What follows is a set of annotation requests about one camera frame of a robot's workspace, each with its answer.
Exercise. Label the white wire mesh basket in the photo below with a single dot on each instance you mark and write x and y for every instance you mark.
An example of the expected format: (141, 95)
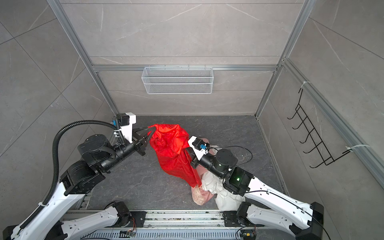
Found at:
(178, 81)

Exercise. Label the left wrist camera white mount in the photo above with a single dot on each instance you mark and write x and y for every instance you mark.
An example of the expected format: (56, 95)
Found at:
(124, 123)

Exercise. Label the aluminium frame post left corner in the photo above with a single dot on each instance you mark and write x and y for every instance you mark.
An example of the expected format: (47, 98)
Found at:
(80, 49)

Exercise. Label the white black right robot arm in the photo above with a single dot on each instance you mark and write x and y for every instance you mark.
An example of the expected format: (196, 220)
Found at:
(302, 220)

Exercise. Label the aluminium frame post right corner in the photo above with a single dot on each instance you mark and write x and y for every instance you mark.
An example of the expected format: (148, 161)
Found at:
(303, 16)

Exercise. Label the red cloth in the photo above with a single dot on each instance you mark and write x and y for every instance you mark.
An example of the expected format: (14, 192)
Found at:
(170, 142)

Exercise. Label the aluminium right wall rail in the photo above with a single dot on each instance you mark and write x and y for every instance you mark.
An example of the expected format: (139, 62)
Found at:
(362, 150)

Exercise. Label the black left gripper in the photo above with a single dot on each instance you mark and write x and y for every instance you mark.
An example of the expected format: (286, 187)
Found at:
(144, 131)

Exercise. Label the white cloth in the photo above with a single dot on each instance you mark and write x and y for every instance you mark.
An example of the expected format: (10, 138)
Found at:
(225, 200)

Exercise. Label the light floral pink cloth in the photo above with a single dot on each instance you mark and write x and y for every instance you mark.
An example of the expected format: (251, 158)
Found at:
(199, 195)

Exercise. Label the aluminium horizontal back rail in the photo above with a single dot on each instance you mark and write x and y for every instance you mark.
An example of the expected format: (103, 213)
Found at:
(219, 67)

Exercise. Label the black wire hook rack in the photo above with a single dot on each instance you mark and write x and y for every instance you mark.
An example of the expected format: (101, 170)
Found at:
(313, 136)

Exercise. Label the pink cartoon print cloth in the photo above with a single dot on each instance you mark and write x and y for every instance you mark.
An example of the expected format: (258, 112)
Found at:
(205, 146)

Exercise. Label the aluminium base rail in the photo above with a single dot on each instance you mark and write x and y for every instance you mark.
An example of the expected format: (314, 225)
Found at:
(198, 224)

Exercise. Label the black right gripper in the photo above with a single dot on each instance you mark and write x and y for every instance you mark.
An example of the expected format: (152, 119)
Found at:
(196, 162)

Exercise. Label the aluminium frame post corner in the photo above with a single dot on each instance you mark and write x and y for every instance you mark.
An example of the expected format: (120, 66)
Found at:
(80, 49)
(303, 16)

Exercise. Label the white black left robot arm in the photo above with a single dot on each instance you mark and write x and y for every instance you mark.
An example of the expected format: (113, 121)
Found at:
(99, 156)

